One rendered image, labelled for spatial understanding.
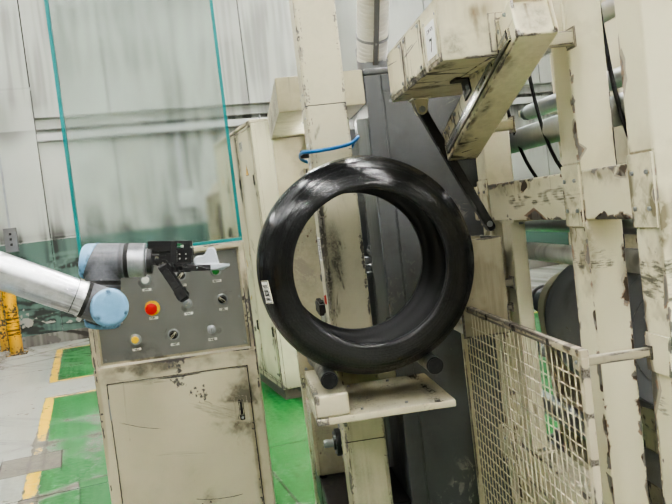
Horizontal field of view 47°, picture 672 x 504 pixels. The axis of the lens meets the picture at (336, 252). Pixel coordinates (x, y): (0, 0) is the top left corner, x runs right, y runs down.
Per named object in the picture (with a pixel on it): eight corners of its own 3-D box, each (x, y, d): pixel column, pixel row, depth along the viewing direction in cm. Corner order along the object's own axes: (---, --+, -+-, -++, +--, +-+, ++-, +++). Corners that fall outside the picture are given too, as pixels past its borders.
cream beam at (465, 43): (389, 103, 232) (384, 54, 232) (469, 95, 235) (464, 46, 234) (439, 62, 172) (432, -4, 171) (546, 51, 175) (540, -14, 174)
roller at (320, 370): (307, 361, 232) (313, 347, 232) (321, 366, 232) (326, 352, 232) (318, 386, 197) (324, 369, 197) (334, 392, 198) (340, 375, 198)
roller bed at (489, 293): (447, 330, 252) (437, 240, 250) (491, 324, 254) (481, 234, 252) (464, 339, 232) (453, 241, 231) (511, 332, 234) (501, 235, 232)
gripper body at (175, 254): (193, 241, 199) (145, 241, 197) (193, 274, 199) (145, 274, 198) (195, 240, 206) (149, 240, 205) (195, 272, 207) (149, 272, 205)
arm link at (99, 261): (84, 281, 204) (84, 243, 204) (132, 280, 205) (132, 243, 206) (76, 280, 194) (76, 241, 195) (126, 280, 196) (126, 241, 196)
